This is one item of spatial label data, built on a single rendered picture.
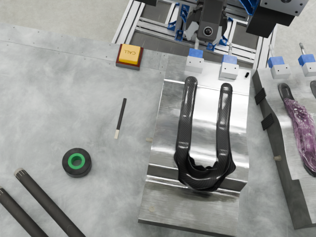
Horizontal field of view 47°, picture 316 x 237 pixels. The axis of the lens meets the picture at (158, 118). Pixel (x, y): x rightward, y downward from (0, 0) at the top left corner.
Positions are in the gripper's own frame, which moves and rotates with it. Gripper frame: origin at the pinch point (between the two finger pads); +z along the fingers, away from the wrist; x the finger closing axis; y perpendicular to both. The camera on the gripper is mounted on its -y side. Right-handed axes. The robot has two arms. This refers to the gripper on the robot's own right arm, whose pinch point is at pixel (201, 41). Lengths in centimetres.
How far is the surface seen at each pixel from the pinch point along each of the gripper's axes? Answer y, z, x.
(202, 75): -3.1, 11.8, -3.1
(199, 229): -48, 15, -8
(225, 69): -1.4, 9.1, -9.2
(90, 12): 85, 101, 61
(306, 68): 7.3, 12.9, -36.0
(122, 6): 94, 101, 43
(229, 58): 3.9, 10.4, -10.4
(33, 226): -54, 15, 34
